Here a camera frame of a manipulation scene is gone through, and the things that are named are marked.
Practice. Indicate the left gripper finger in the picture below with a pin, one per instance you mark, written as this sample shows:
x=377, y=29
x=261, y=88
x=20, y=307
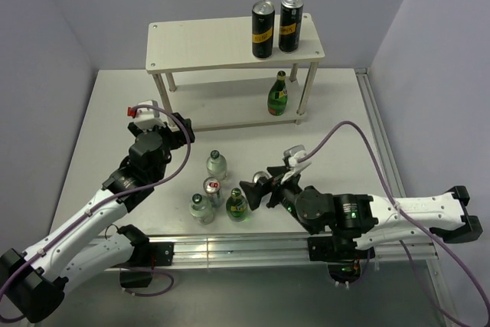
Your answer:
x=186, y=136
x=181, y=122

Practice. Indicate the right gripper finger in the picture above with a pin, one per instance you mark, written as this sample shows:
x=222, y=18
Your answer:
x=280, y=172
x=254, y=193

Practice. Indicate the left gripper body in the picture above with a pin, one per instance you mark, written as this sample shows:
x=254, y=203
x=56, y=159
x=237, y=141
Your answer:
x=171, y=139

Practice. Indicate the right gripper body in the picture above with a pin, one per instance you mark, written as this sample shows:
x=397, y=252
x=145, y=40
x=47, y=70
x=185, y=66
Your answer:
x=283, y=191

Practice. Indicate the green glass bottle front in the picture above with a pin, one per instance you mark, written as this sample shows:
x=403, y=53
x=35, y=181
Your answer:
x=237, y=205

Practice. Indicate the green glass bottle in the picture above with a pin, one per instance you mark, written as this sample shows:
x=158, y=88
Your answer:
x=237, y=205
x=277, y=97

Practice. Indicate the green glass bottle back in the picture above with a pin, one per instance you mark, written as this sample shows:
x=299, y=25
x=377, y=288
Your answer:
x=277, y=97

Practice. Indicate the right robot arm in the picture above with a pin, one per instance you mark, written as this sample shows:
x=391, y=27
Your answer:
x=358, y=222

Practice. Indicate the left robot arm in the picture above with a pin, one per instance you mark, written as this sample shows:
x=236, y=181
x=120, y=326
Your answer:
x=37, y=279

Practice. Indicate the white two-tier shelf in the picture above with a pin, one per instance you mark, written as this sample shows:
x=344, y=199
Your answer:
x=205, y=70

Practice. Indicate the silver can red top right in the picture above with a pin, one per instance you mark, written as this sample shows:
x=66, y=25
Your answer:
x=260, y=175

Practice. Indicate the silver can red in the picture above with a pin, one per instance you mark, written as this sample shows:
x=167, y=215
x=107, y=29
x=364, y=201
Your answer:
x=212, y=189
x=260, y=175

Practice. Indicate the silver can red top left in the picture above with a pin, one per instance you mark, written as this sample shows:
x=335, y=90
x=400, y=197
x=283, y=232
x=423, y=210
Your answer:
x=212, y=189

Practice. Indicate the clear bottle green cap back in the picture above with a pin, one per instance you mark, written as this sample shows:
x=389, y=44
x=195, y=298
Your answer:
x=217, y=165

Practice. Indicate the clear bottle green cap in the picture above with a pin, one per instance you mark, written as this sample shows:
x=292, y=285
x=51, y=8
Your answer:
x=217, y=165
x=201, y=209

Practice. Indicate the clear bottle green cap front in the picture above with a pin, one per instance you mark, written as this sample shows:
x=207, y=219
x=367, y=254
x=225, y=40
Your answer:
x=201, y=209

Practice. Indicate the black can left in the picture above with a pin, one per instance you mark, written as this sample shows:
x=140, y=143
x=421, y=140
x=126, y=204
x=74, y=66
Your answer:
x=263, y=17

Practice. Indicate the black can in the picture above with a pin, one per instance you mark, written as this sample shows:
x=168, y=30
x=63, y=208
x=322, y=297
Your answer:
x=263, y=17
x=290, y=25

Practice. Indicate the black can right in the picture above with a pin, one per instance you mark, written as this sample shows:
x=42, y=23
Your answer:
x=290, y=25

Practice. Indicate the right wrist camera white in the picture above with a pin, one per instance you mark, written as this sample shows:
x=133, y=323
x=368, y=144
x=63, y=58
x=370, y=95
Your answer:
x=295, y=162

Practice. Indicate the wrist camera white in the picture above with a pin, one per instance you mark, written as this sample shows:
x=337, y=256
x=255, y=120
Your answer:
x=145, y=118
x=295, y=162

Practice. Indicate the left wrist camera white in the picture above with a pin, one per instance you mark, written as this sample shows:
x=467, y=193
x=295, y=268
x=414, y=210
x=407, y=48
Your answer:
x=145, y=118

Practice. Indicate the aluminium front rail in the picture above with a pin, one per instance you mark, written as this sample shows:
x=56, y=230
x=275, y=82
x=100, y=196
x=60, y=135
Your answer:
x=231, y=251

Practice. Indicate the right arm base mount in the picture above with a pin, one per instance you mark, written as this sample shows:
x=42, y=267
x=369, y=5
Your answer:
x=346, y=267

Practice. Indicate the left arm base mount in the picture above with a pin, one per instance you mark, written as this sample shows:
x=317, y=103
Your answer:
x=139, y=259

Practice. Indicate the aluminium side rail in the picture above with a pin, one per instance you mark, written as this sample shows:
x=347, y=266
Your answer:
x=434, y=272

